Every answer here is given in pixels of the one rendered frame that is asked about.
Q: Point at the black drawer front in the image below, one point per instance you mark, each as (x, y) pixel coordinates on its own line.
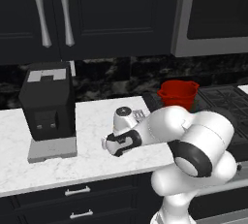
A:
(116, 210)
(109, 187)

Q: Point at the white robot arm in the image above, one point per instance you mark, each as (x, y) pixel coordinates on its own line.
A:
(206, 137)

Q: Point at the wide black cupboard door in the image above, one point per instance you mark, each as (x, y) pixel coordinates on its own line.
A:
(122, 14)

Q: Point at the white wall socket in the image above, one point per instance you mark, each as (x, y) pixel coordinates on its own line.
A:
(72, 68)

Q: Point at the red pot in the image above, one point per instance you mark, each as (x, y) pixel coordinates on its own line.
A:
(177, 92)

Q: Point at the black stove with hob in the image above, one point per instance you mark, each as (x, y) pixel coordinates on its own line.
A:
(226, 100)

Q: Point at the grey microwave oven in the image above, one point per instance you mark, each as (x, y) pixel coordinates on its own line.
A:
(213, 14)

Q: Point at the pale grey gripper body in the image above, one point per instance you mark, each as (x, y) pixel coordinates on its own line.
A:
(139, 114)

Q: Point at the black coffee machine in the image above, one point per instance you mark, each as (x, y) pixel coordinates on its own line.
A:
(48, 105)

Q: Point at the narrow black cupboard door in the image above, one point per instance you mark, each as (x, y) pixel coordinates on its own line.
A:
(19, 14)

